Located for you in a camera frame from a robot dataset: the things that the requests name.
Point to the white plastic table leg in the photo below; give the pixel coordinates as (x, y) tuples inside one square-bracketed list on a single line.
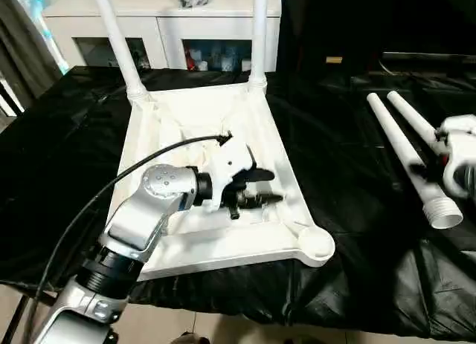
[(259, 32), (407, 111), (119, 43), (390, 128)]

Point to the white cabinet with glass doors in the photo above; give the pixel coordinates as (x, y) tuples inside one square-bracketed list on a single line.
[(169, 35)]

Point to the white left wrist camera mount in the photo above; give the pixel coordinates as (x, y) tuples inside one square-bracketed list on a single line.
[(230, 162)]

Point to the white plastic table top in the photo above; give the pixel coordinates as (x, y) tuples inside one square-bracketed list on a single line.
[(208, 247)]

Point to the black glossy mat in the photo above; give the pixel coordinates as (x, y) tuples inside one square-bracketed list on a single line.
[(56, 154)]

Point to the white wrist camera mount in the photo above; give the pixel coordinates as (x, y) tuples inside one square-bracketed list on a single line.
[(230, 162), (461, 143)]

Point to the black folding table frame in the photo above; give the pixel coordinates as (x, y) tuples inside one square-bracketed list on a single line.
[(16, 321)]

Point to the small tan label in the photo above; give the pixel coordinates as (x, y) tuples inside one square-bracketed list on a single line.
[(334, 59)]

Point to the dark robot torso part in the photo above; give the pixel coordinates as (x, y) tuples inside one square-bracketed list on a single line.
[(195, 338)]

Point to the grey curtain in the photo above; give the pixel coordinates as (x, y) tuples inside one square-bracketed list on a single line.
[(22, 43)]

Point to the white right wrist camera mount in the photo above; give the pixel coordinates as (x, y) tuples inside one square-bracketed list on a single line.
[(461, 143)]

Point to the light blue plastic wrap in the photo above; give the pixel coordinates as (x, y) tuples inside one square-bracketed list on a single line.
[(52, 43)]

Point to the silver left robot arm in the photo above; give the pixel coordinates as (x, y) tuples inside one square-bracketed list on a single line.
[(148, 210)]

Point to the long black bar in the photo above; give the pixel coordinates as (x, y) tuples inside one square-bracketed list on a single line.
[(427, 56)]

